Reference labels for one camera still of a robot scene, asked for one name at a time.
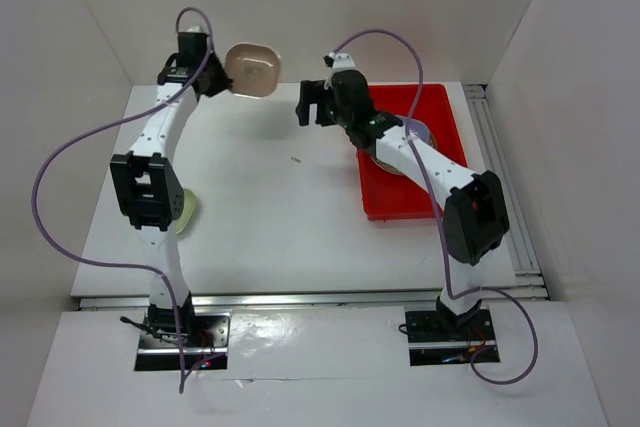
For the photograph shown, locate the pink square panda plate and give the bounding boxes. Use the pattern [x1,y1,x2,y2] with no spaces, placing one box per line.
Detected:
[224,43,281,98]

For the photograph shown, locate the purple square plate back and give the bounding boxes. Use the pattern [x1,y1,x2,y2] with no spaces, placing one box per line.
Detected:
[400,116,436,147]

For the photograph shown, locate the round floral ceramic plate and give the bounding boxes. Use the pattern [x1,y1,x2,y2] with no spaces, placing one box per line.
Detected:
[369,119,439,176]

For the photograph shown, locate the green square plate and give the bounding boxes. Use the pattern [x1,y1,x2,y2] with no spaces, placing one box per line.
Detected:
[176,188,199,234]

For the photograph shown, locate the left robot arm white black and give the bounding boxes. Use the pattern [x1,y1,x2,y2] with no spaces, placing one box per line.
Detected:
[110,29,232,346]

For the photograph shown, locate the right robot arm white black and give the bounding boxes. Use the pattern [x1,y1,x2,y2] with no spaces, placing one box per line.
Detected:
[295,69,510,339]

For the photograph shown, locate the red plastic bin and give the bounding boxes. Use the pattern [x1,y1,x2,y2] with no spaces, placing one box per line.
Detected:
[357,84,467,221]

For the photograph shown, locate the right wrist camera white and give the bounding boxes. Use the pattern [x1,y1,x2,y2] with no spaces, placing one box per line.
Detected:
[323,52,356,73]

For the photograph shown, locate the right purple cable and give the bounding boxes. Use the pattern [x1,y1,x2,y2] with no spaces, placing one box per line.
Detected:
[332,28,540,386]

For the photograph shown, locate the purple cable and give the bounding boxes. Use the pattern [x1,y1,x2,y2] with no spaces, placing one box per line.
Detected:
[332,28,540,386]
[31,6,229,395]

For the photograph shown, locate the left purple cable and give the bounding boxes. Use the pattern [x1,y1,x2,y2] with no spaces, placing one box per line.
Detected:
[31,6,229,395]

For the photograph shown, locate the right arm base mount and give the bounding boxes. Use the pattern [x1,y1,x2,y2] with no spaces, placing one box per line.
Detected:
[398,309,500,366]

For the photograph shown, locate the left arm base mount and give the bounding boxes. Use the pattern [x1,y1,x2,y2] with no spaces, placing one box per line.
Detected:
[120,313,231,372]

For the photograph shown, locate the aluminium rail front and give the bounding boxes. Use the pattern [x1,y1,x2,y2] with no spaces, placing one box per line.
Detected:
[77,287,549,311]

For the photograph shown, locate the aluminium rail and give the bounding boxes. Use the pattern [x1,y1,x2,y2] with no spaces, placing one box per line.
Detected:
[77,287,549,311]
[462,84,550,301]

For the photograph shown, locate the aluminium rail right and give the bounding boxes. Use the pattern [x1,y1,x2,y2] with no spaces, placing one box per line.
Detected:
[462,84,550,301]

